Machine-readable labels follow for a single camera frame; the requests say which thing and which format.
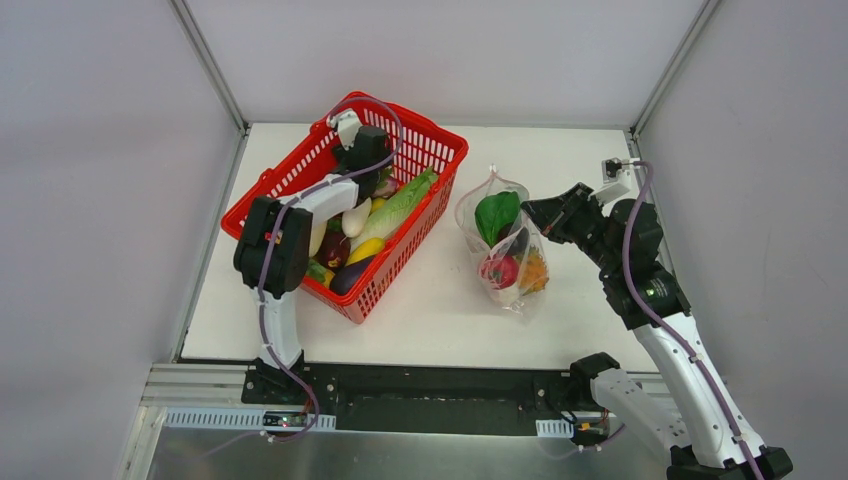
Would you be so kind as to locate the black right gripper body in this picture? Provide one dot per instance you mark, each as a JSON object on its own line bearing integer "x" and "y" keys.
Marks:
{"x": 565, "y": 216}

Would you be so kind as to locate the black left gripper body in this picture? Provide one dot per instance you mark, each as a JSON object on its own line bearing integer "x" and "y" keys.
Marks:
{"x": 371, "y": 164}

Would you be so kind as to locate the dark purple round fruit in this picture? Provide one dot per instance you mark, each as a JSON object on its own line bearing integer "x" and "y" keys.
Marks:
{"x": 518, "y": 244}

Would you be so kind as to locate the green leafy bok choy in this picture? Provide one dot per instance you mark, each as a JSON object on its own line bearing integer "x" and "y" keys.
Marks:
{"x": 495, "y": 216}

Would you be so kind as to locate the clear zip top bag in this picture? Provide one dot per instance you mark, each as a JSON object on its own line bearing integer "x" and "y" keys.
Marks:
{"x": 509, "y": 299}

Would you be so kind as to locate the red plastic shopping basket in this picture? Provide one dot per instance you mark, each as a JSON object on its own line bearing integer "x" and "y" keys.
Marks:
{"x": 425, "y": 145}

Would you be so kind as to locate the yellow mango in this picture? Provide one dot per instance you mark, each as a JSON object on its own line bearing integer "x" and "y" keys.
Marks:
{"x": 366, "y": 249}

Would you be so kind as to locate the toy pineapple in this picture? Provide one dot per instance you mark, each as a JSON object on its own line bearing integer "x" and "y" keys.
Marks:
{"x": 534, "y": 276}

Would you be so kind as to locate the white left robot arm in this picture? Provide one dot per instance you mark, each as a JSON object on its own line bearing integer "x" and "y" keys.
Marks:
{"x": 272, "y": 253}

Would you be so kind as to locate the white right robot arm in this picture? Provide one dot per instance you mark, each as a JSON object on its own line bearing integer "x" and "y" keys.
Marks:
{"x": 709, "y": 437}

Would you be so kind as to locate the purple onion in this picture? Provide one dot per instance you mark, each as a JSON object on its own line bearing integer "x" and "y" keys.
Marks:
{"x": 386, "y": 188}

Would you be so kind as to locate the white chinese cabbage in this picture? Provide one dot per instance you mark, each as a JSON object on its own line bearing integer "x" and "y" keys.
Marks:
{"x": 391, "y": 216}

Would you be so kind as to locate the small white radish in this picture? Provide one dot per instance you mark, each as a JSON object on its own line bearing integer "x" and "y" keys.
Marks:
{"x": 354, "y": 220}

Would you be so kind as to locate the dark red round fruit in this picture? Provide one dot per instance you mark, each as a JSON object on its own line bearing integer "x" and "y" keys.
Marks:
{"x": 334, "y": 250}

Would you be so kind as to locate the purple eggplant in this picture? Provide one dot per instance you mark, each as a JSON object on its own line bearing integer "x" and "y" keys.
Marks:
{"x": 345, "y": 279}

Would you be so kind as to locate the green parsley sprig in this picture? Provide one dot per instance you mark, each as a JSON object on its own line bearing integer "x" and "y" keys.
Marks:
{"x": 319, "y": 273}

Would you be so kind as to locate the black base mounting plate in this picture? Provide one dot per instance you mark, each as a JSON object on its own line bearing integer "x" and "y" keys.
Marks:
{"x": 462, "y": 417}

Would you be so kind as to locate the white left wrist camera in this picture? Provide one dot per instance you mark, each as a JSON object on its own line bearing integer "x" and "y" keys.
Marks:
{"x": 346, "y": 124}

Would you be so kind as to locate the aluminium frame rail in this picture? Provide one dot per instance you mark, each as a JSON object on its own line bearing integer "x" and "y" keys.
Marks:
{"x": 340, "y": 386}

